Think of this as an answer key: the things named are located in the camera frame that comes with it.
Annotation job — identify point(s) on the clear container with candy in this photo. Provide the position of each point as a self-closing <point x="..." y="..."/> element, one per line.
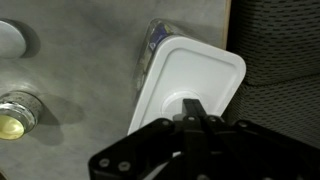
<point x="150" y="56"/>

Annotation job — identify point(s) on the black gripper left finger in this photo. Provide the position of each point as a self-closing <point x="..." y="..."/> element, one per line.
<point x="146" y="153"/>

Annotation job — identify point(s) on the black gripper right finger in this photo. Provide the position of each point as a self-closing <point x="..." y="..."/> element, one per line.
<point x="260" y="153"/>

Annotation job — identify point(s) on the white rectangular container lid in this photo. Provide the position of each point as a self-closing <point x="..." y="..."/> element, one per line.
<point x="193" y="73"/>

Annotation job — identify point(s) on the glass jar with liquid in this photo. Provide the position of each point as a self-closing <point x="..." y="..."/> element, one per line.
<point x="18" y="115"/>

